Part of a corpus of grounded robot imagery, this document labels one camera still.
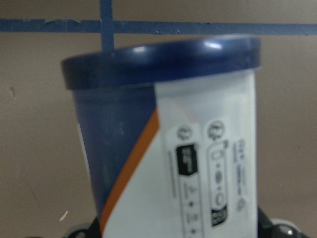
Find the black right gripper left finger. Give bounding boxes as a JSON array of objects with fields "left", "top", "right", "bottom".
[{"left": 64, "top": 213, "right": 103, "bottom": 238}]

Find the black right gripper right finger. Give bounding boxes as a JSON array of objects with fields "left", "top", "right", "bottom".
[{"left": 258, "top": 207, "right": 309, "bottom": 238}]

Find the white blue tennis ball can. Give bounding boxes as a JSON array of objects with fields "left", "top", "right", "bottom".
[{"left": 61, "top": 35, "right": 261, "bottom": 238}]

